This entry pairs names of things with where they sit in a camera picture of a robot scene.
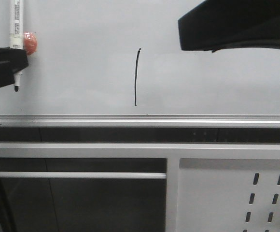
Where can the white whiteboard marker pen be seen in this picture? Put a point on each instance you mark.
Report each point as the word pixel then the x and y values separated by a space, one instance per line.
pixel 17 24

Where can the red round magnet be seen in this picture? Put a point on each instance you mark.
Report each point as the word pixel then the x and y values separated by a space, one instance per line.
pixel 30 43

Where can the white whiteboard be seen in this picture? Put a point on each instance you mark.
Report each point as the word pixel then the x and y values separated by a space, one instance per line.
pixel 82 73

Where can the black marker line stroke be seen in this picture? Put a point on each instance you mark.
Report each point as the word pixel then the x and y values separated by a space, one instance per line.
pixel 135 76

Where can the white perforated pegboard panel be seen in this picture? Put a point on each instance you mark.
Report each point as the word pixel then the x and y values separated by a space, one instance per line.
pixel 232 195

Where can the white horizontal rail bar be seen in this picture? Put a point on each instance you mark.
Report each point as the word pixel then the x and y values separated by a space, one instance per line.
pixel 83 175

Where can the grey metal stand frame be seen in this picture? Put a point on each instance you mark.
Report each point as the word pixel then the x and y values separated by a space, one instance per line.
pixel 173 152

